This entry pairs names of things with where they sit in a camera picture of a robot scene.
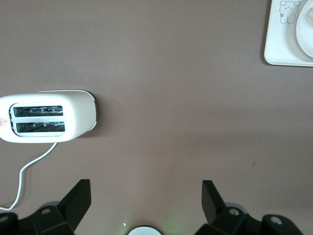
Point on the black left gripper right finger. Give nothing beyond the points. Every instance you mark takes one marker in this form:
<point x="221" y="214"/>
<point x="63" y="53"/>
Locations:
<point x="225" y="218"/>

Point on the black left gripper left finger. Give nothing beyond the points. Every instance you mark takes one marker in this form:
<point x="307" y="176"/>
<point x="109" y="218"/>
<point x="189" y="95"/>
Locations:
<point x="61" y="215"/>

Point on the round white plate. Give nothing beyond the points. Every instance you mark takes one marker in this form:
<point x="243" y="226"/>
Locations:
<point x="304" y="36"/>

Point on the cream rabbit print tray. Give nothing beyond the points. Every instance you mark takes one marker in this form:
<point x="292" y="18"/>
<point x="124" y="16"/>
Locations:
<point x="278" y="44"/>

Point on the cream two-slot toaster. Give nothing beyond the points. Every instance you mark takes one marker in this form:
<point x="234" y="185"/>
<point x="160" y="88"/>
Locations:
<point x="78" y="115"/>

